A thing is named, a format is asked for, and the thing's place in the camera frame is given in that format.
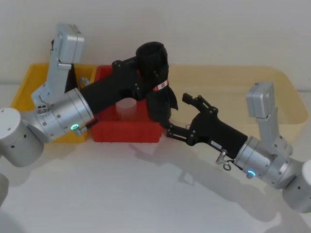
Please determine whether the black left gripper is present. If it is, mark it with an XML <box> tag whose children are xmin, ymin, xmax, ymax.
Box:
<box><xmin>79</xmin><ymin>56</ymin><xmax>171</xmax><ymax>115</ymax></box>

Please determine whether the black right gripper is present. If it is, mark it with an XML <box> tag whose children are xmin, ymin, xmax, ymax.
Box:
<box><xmin>165</xmin><ymin>92</ymin><xmax>249</xmax><ymax>160</ymax></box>

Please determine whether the red plastic bin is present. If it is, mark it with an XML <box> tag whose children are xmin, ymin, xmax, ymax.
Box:
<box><xmin>89</xmin><ymin>65</ymin><xmax>163</xmax><ymax>144</ymax></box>

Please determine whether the black fabric sleeve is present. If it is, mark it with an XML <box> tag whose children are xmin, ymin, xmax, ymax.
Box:
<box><xmin>135</xmin><ymin>41</ymin><xmax>179</xmax><ymax>122</ymax></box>

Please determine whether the clear plastic cup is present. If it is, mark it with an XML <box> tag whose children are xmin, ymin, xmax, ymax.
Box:
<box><xmin>116</xmin><ymin>101</ymin><xmax>138</xmax><ymax>120</ymax></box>

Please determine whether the yellow plastic bin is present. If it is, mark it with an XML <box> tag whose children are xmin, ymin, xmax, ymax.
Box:
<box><xmin>9</xmin><ymin>63</ymin><xmax>98</xmax><ymax>144</ymax></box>

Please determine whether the translucent cream plastic tray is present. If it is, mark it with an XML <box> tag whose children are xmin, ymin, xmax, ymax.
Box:
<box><xmin>167</xmin><ymin>64</ymin><xmax>308</xmax><ymax>129</ymax></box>

